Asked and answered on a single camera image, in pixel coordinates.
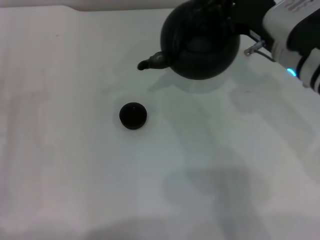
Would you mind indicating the white vented wrist camera box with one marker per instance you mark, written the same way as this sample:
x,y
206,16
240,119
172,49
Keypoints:
x,y
282,20

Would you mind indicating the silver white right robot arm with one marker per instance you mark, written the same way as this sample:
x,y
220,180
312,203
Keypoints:
x,y
307,70

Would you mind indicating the small dark brown teacup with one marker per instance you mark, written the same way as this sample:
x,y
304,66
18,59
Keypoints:
x,y
133,116

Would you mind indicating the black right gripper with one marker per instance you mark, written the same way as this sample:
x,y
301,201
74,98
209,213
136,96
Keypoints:
x,y
250,17

